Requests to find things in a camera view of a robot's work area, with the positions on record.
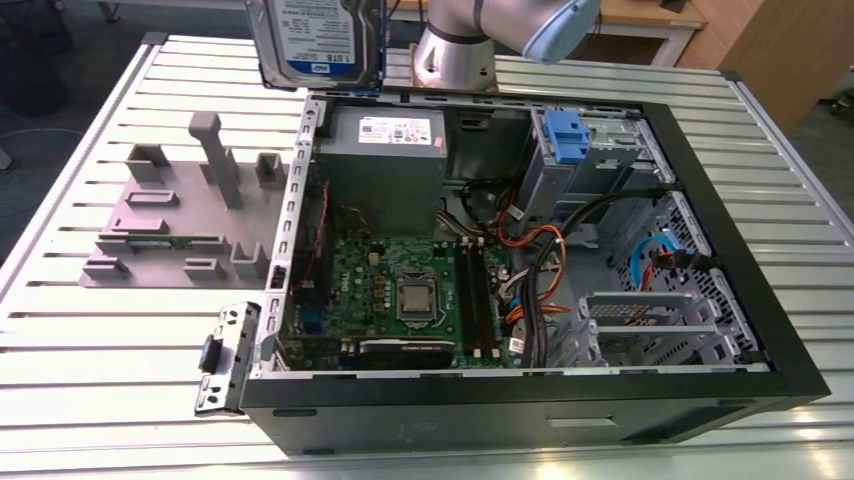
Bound black graphics card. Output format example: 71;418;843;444
337;337;456;372

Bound hard disk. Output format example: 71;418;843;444
242;0;389;97

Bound orange and red wire bundle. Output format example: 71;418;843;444
496;189;575;326

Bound silver CPU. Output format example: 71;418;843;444
400;284;434;314

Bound brown cabinet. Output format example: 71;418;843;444
676;0;854;132

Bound black PC case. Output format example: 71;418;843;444
237;79;833;457

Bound yellow and black wires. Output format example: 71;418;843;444
436;209;485;240

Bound black RAM slot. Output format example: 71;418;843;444
473;238;502;359
454;238;485;359

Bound black chair caster base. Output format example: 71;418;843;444
816;87;854;112

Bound grey power supply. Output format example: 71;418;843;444
310;103;448;240

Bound blue plastic drive latch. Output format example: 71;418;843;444
543;110;592;165

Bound metal slot retention bracket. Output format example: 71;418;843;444
192;300;262;417

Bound grey parts rack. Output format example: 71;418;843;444
78;112;292;290

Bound thick black cable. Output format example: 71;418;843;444
516;187;675;369

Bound blue data wire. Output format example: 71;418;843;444
627;227;681;291

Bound black power wire connector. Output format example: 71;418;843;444
656;252;719;275

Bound green motherboard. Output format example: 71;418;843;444
278;234;528;371

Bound metal disk bay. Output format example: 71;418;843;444
576;292;761;369

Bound wooden desk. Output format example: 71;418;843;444
596;0;709;66

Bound thin red wire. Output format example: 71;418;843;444
300;179;333;291

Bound metal optical drive cage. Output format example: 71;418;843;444
516;107;672;236

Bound CPU socket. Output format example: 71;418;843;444
392;271;446;332

